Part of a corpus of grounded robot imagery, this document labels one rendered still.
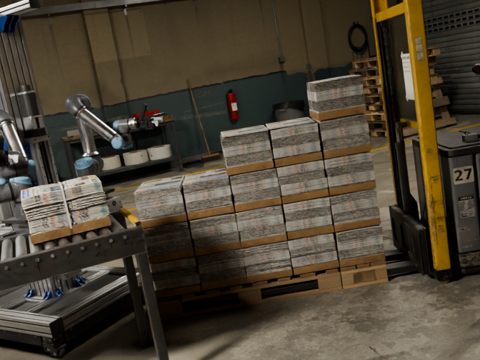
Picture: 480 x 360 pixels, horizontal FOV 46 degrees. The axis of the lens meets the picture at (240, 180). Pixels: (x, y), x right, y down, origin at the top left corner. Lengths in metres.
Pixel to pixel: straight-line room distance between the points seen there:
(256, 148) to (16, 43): 1.62
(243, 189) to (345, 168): 0.62
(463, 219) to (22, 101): 2.73
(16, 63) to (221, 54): 7.13
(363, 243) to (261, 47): 7.68
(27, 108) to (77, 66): 6.34
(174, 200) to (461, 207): 1.69
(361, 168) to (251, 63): 7.49
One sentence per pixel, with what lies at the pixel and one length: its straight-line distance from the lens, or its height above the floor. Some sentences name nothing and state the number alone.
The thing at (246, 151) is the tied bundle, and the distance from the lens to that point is 3.42.
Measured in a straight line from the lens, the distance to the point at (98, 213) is 2.85.
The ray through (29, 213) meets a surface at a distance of 2.83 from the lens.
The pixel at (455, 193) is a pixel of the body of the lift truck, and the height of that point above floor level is 0.53.
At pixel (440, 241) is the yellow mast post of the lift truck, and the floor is 0.27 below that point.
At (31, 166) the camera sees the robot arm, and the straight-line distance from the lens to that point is 3.28.
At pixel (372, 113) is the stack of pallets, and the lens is 9.73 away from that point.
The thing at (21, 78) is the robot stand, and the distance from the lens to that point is 3.82.
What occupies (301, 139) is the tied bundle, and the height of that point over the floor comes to 0.97.
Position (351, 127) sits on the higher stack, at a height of 0.99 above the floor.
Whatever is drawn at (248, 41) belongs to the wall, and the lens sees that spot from 10.85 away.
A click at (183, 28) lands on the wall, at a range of 10.47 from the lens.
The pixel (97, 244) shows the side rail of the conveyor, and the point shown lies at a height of 0.77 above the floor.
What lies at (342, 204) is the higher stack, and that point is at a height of 0.54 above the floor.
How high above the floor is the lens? 1.42
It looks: 10 degrees down
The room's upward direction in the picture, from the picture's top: 10 degrees counter-clockwise
